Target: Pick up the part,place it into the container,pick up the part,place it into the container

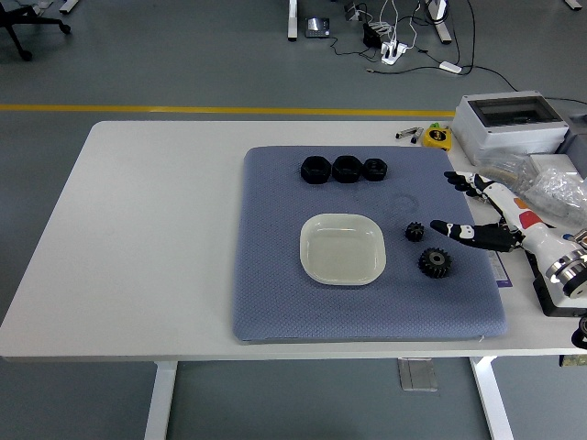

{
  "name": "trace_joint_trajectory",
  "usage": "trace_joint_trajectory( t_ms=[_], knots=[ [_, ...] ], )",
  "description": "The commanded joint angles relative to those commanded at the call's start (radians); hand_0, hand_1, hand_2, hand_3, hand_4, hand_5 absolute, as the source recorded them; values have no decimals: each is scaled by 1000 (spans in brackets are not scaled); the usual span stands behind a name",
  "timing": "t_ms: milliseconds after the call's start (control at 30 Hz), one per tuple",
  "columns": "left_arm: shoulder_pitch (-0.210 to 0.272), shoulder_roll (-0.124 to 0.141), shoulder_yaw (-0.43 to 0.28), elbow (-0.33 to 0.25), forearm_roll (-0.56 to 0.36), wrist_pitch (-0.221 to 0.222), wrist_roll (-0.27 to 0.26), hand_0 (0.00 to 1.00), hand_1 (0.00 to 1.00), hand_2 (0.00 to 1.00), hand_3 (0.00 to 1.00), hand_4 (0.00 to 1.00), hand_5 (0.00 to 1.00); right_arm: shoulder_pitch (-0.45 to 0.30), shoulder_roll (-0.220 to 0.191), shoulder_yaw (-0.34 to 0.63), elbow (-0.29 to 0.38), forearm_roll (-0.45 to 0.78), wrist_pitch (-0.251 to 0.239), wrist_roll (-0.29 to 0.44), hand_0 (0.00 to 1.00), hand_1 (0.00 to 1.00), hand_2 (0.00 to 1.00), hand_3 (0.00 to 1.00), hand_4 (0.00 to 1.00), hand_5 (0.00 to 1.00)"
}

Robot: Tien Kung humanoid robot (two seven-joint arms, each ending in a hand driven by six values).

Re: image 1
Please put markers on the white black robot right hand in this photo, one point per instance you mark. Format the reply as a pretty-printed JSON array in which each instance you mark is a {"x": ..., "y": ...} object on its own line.
[{"x": 527, "y": 220}]

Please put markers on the large black gear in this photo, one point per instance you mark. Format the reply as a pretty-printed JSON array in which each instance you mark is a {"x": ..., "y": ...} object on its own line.
[{"x": 433, "y": 262}]

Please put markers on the small black gear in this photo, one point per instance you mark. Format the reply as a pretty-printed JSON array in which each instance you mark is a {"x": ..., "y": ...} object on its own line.
[{"x": 414, "y": 231}]

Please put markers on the white push-button control box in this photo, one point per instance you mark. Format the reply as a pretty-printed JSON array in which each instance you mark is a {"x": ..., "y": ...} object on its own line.
[{"x": 552, "y": 303}]

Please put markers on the grey metal box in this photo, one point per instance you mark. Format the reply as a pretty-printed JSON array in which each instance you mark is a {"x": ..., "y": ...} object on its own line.
[{"x": 577, "y": 142}]

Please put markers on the small black hex nut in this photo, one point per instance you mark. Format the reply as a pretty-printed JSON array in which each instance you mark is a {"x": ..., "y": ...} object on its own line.
[{"x": 376, "y": 169}]

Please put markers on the large black hex nut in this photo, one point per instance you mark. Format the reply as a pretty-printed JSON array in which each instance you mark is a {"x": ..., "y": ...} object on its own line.
[
  {"x": 315, "y": 169},
  {"x": 347, "y": 168}
]

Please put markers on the clear bag of screws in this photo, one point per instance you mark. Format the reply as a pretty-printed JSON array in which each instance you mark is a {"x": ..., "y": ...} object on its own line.
[{"x": 557, "y": 192}]

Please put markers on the clear bag of blue resistors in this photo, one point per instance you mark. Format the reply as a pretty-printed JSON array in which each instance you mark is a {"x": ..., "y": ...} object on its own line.
[{"x": 504, "y": 165}]

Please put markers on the white purple label card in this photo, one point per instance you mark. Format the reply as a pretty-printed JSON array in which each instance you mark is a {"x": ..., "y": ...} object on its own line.
[{"x": 502, "y": 275}]

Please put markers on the yellow tape measure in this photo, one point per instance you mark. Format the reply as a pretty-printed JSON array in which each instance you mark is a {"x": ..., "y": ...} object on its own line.
[{"x": 436, "y": 136}]

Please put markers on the small black marker pen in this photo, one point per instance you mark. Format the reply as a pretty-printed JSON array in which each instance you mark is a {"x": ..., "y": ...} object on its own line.
[{"x": 414, "y": 139}]

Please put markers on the camouflage patterned object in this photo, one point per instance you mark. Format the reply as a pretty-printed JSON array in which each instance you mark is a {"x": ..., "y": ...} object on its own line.
[{"x": 575, "y": 362}]

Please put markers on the small silver black tool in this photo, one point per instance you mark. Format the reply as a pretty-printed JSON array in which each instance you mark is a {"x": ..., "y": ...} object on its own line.
[{"x": 403, "y": 133}]

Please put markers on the white power adapter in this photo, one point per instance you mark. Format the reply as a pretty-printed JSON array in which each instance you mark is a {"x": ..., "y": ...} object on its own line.
[{"x": 450, "y": 67}]

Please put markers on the white table leg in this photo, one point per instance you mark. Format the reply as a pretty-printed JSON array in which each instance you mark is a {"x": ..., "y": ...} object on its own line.
[
  {"x": 160, "y": 403},
  {"x": 493, "y": 403}
]

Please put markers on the white square plate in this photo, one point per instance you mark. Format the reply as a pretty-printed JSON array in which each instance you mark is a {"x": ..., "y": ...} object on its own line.
[{"x": 341, "y": 249}]

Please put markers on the grey metal floor plate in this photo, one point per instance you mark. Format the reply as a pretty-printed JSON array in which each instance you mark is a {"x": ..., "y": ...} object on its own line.
[{"x": 417, "y": 375}]

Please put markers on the white power strip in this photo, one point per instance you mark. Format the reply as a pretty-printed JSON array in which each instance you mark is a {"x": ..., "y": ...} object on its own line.
[{"x": 393, "y": 52}]

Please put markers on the white background desk leg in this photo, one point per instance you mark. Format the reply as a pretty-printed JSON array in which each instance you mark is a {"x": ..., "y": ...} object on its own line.
[
  {"x": 68, "y": 5},
  {"x": 442, "y": 23},
  {"x": 571, "y": 3},
  {"x": 292, "y": 23}
]

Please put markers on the black power adapter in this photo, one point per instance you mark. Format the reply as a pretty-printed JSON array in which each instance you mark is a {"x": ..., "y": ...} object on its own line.
[{"x": 371, "y": 36}]

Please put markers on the blue-grey padded mat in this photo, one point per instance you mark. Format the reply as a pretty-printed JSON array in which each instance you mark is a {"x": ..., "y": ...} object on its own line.
[{"x": 275, "y": 298}]

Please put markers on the small grey white plug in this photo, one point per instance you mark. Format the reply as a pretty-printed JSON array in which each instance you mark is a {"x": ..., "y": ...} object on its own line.
[{"x": 353, "y": 13}]

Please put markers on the black desk phone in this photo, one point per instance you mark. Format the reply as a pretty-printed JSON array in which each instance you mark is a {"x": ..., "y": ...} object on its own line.
[{"x": 317, "y": 26}]

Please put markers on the black office chair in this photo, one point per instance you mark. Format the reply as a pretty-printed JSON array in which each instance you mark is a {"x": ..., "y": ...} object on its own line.
[{"x": 9, "y": 18}]

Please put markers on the grey electrical enclosure box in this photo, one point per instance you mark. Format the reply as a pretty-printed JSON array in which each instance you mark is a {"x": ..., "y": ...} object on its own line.
[{"x": 518, "y": 137}]

